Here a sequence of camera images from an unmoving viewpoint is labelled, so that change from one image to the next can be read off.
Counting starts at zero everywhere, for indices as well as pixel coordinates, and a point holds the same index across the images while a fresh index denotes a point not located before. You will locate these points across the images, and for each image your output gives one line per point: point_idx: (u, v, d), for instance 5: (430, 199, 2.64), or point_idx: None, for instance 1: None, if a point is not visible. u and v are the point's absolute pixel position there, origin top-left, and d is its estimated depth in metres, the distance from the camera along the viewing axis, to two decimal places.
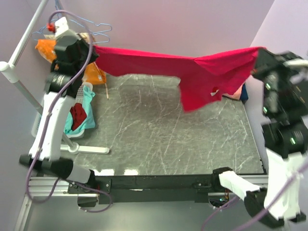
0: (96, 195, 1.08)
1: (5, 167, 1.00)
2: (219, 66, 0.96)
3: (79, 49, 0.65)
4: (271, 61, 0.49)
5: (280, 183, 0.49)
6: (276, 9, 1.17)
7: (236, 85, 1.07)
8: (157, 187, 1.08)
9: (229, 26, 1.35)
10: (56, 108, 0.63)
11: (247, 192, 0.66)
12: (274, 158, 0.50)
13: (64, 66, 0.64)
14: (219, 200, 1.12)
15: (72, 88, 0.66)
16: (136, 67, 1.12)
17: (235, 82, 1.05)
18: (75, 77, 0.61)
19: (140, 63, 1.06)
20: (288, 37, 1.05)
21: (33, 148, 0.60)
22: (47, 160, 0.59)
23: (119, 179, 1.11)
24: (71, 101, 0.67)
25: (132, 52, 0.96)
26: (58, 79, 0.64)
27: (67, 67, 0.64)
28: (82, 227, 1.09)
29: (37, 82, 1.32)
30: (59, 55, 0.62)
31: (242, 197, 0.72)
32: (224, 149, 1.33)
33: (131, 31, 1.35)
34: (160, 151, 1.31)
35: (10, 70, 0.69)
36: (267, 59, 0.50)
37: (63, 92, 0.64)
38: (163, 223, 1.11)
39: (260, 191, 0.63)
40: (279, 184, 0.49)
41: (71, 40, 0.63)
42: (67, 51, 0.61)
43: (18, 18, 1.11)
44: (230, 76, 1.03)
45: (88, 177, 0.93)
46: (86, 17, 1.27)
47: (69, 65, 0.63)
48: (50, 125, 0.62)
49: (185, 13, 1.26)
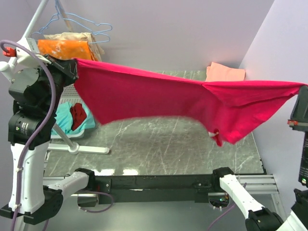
0: (96, 195, 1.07)
1: (5, 167, 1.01)
2: (233, 97, 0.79)
3: (43, 86, 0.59)
4: None
5: None
6: (276, 9, 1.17)
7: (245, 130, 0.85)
8: (157, 187, 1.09)
9: (229, 26, 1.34)
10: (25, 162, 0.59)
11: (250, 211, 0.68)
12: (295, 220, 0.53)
13: (29, 108, 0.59)
14: (219, 200, 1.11)
15: (41, 134, 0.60)
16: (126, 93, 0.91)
17: (246, 123, 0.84)
18: (42, 125, 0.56)
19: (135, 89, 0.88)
20: (288, 37, 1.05)
21: (12, 202, 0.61)
22: (29, 213, 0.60)
23: (119, 178, 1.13)
24: (43, 146, 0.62)
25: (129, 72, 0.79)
26: (22, 125, 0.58)
27: (32, 109, 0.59)
28: (82, 227, 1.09)
29: None
30: (19, 99, 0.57)
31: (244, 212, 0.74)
32: (224, 149, 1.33)
33: (131, 31, 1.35)
34: (160, 151, 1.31)
35: (10, 71, 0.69)
36: None
37: (31, 144, 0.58)
38: (163, 223, 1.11)
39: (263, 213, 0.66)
40: None
41: (28, 80, 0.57)
42: (27, 94, 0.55)
43: (18, 18, 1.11)
44: (243, 112, 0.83)
45: (86, 181, 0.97)
46: (86, 17, 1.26)
47: (33, 108, 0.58)
48: (24, 181, 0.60)
49: (185, 13, 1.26)
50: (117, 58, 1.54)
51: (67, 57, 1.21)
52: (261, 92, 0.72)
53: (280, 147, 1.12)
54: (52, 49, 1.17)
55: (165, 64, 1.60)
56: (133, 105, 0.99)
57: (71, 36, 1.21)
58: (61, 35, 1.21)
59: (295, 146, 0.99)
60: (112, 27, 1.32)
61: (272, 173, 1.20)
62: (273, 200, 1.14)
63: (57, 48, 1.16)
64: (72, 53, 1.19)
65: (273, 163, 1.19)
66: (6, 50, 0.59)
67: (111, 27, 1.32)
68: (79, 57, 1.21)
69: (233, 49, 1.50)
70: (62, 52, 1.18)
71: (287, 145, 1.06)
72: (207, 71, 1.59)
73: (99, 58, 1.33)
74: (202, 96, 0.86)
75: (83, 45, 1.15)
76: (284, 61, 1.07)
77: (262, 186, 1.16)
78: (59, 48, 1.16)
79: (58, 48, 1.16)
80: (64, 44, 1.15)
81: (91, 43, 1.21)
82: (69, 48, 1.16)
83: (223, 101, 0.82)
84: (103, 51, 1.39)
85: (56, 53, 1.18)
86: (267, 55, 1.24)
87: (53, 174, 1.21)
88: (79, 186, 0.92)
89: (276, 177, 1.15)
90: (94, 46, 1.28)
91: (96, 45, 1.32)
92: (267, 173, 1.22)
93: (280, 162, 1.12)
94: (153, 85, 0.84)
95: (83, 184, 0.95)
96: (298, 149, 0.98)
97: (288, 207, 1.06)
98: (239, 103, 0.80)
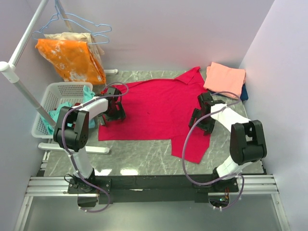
0: (96, 195, 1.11)
1: (5, 167, 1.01)
2: (183, 79, 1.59)
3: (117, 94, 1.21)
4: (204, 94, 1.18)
5: (235, 116, 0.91)
6: (276, 10, 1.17)
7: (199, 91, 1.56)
8: (157, 187, 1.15)
9: (229, 27, 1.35)
10: (96, 99, 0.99)
11: (245, 150, 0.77)
12: (221, 118, 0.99)
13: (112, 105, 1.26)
14: (219, 200, 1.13)
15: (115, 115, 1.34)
16: (147, 96, 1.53)
17: (196, 87, 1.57)
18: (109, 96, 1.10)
19: (150, 92, 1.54)
20: (288, 38, 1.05)
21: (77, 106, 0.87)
22: (83, 113, 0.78)
23: (119, 178, 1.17)
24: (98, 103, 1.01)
25: (137, 84, 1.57)
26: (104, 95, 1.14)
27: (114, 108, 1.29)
28: (82, 227, 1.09)
29: (38, 83, 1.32)
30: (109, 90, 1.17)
31: (246, 151, 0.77)
32: (224, 149, 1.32)
33: (131, 31, 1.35)
34: (160, 151, 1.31)
35: (10, 72, 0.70)
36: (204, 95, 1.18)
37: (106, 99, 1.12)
38: (164, 223, 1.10)
39: (253, 158, 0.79)
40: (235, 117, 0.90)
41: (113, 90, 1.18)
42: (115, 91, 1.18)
43: (19, 18, 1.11)
44: (192, 86, 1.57)
45: (90, 172, 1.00)
46: (86, 17, 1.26)
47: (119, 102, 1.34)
48: (90, 105, 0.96)
49: (185, 14, 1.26)
50: (117, 58, 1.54)
51: (66, 57, 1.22)
52: (181, 76, 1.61)
53: (278, 148, 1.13)
54: (52, 49, 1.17)
55: (166, 64, 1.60)
56: (157, 108, 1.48)
57: (70, 36, 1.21)
58: (61, 35, 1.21)
59: (294, 147, 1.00)
60: (112, 27, 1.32)
61: (272, 173, 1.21)
62: (273, 200, 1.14)
63: (57, 47, 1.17)
64: (72, 53, 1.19)
65: (273, 164, 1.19)
66: (103, 79, 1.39)
67: (111, 28, 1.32)
68: (78, 57, 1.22)
69: (233, 50, 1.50)
70: (62, 52, 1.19)
71: (286, 145, 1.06)
72: (207, 71, 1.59)
73: (99, 58, 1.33)
74: (174, 86, 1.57)
75: (83, 45, 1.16)
76: (285, 62, 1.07)
77: (262, 186, 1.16)
78: (58, 48, 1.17)
79: (57, 48, 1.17)
80: (64, 44, 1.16)
81: (90, 43, 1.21)
82: (68, 48, 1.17)
83: (179, 84, 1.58)
84: (103, 51, 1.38)
85: (56, 53, 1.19)
86: (266, 55, 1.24)
87: (53, 174, 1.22)
88: (83, 169, 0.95)
89: (276, 177, 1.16)
90: (94, 47, 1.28)
91: (96, 45, 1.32)
92: (267, 173, 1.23)
93: (280, 162, 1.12)
94: (156, 88, 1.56)
95: (86, 172, 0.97)
96: (298, 150, 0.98)
97: (288, 206, 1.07)
98: (186, 81, 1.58)
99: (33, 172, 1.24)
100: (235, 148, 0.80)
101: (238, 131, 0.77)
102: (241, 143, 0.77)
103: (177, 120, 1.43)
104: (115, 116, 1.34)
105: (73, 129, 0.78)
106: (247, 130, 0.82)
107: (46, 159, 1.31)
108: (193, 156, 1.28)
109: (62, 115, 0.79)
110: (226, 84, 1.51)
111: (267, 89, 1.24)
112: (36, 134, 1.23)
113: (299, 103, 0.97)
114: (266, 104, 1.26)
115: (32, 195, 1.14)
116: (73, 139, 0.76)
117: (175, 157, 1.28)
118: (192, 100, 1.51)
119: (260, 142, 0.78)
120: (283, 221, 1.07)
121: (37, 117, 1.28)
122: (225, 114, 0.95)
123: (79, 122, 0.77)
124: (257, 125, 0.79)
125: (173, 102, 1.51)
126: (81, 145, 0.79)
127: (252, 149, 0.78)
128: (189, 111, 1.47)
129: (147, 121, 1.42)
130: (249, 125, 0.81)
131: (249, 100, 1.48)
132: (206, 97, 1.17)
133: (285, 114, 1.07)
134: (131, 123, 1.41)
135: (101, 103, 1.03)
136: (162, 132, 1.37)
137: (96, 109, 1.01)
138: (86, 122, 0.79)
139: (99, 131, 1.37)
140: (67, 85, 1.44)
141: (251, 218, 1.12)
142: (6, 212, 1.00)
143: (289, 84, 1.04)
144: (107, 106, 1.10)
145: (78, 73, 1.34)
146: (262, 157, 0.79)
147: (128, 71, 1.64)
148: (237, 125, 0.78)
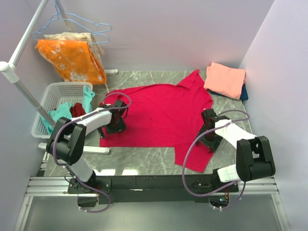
0: (96, 195, 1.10)
1: (5, 167, 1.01)
2: (184, 84, 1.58)
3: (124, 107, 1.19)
4: (208, 109, 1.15)
5: (240, 133, 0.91)
6: (276, 10, 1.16)
7: (201, 96, 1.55)
8: (157, 187, 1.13)
9: (229, 27, 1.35)
10: (97, 111, 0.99)
11: (252, 168, 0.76)
12: (224, 132, 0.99)
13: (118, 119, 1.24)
14: (219, 200, 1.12)
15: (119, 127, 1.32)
16: (147, 102, 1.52)
17: (198, 93, 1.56)
18: (113, 109, 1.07)
19: (150, 98, 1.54)
20: (289, 37, 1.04)
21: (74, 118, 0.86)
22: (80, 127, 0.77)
23: (119, 178, 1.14)
24: (98, 116, 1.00)
25: (136, 89, 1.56)
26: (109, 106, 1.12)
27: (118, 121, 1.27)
28: (82, 227, 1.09)
29: (38, 83, 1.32)
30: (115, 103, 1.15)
31: (254, 168, 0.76)
32: (224, 149, 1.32)
33: (131, 30, 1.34)
34: (160, 151, 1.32)
35: (10, 72, 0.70)
36: (208, 111, 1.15)
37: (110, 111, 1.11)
38: (164, 223, 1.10)
39: (261, 175, 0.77)
40: (239, 134, 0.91)
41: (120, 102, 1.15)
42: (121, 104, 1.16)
43: (18, 18, 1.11)
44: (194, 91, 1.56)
45: (89, 175, 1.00)
46: (86, 17, 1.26)
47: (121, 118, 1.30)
48: (91, 117, 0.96)
49: (185, 13, 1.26)
50: (117, 58, 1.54)
51: (67, 57, 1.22)
52: (182, 81, 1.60)
53: (279, 147, 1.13)
54: (52, 49, 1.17)
55: (166, 64, 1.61)
56: (158, 114, 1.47)
57: (71, 36, 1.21)
58: (61, 35, 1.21)
59: (295, 146, 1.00)
60: (112, 27, 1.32)
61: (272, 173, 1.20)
62: (273, 200, 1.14)
63: (57, 48, 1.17)
64: (72, 53, 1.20)
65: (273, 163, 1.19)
66: (104, 76, 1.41)
67: (111, 28, 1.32)
68: (79, 57, 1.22)
69: (234, 49, 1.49)
70: (62, 52, 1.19)
71: (287, 146, 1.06)
72: (207, 71, 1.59)
73: (99, 58, 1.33)
74: (175, 91, 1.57)
75: (83, 45, 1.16)
76: (286, 62, 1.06)
77: (262, 186, 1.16)
78: (59, 48, 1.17)
79: (58, 48, 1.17)
80: (64, 44, 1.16)
81: (91, 43, 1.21)
82: (68, 48, 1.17)
83: (180, 90, 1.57)
84: (103, 51, 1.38)
85: (56, 53, 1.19)
86: (266, 56, 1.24)
87: (53, 174, 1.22)
88: (80, 173, 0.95)
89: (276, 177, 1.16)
90: (94, 47, 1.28)
91: (96, 45, 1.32)
92: None
93: (280, 162, 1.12)
94: (157, 94, 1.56)
95: (84, 175, 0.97)
96: (298, 150, 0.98)
97: (288, 207, 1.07)
98: (187, 86, 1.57)
99: (33, 172, 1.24)
100: (241, 165, 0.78)
101: (245, 147, 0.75)
102: (249, 160, 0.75)
103: (179, 126, 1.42)
104: (116, 128, 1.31)
105: (67, 142, 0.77)
106: (253, 147, 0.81)
107: (46, 159, 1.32)
108: (197, 164, 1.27)
109: (59, 126, 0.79)
110: (226, 84, 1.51)
111: (267, 88, 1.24)
112: (36, 134, 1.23)
113: (299, 103, 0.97)
114: (266, 104, 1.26)
115: (32, 195, 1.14)
116: (66, 152, 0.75)
117: (177, 161, 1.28)
118: (196, 106, 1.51)
119: (268, 160, 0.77)
120: (283, 221, 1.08)
121: (38, 117, 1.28)
122: (230, 129, 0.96)
123: (73, 137, 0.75)
124: (264, 142, 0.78)
125: (174, 107, 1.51)
126: (73, 158, 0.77)
127: (260, 166, 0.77)
128: (192, 117, 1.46)
129: (151, 126, 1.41)
130: (255, 140, 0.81)
131: (249, 100, 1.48)
132: (210, 113, 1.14)
133: (286, 114, 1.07)
134: (132, 129, 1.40)
135: (104, 115, 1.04)
136: (164, 139, 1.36)
137: (96, 121, 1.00)
138: (81, 136, 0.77)
139: (101, 139, 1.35)
140: (67, 86, 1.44)
141: (251, 218, 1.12)
142: (6, 212, 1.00)
143: (290, 83, 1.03)
144: (109, 119, 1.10)
145: (79, 73, 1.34)
146: (270, 174, 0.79)
147: (128, 71, 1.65)
148: (244, 142, 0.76)
